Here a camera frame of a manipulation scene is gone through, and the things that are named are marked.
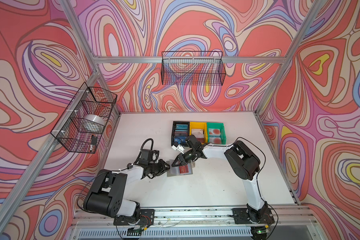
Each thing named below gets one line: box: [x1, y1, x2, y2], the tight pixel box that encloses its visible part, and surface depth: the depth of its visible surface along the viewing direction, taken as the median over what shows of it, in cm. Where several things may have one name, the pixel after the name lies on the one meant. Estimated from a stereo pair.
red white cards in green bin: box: [208, 128, 222, 144], surface depth 106 cm
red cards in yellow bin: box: [191, 128, 205, 144], surface depth 106 cm
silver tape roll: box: [83, 114, 106, 126], surface depth 75 cm
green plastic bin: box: [206, 122, 227, 145], surface depth 107 cm
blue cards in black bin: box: [174, 124, 188, 144], surface depth 107 cm
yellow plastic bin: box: [189, 121, 208, 145], surface depth 106 cm
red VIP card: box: [179, 164, 189, 174], surface depth 90 cm
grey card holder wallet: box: [166, 159, 193, 177], surface depth 90 cm
